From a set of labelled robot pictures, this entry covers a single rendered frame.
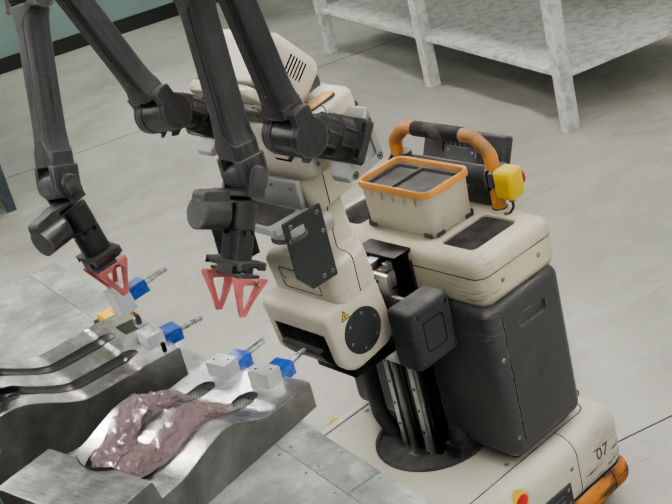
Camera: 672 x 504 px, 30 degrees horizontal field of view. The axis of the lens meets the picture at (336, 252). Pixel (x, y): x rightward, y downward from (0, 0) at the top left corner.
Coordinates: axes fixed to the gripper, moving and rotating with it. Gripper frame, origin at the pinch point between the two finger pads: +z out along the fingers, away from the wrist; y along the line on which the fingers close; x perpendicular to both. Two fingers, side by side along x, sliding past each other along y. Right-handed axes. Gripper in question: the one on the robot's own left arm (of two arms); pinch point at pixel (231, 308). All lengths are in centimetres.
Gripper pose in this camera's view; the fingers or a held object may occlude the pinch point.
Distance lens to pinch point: 226.6
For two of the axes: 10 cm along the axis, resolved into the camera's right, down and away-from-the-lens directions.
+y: 6.8, 1.6, -7.2
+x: 7.3, 0.0, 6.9
